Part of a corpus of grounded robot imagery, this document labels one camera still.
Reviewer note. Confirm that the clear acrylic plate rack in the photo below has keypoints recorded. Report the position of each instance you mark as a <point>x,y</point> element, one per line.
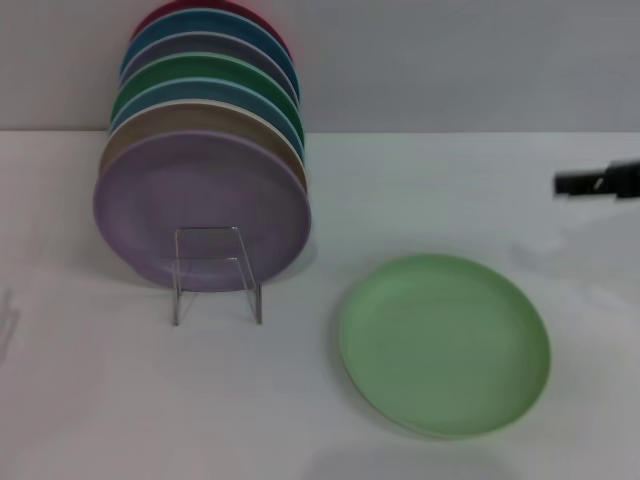
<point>218,270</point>

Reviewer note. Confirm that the beige plate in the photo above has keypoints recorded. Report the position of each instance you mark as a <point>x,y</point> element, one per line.
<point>200,116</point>

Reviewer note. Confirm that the light green plate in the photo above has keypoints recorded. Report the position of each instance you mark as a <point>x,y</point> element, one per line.
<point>445,345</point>

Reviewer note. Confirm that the grey plate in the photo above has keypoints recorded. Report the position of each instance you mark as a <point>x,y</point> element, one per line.
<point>200,45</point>

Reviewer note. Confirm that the light blue plate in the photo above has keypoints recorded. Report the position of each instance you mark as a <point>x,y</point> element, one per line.
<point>210,89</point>

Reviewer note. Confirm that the red plate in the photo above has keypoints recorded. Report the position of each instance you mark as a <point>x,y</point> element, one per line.
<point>155,9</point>

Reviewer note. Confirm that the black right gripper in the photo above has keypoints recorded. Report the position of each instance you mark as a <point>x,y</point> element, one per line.
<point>625,180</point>

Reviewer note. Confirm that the dark blue plate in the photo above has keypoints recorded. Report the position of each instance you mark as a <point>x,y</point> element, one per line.
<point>200,24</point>

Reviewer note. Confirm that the dark green plate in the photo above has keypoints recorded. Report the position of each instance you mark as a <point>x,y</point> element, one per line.
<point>200,66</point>

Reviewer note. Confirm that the purple plate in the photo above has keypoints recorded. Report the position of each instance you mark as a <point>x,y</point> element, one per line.
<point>200,200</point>

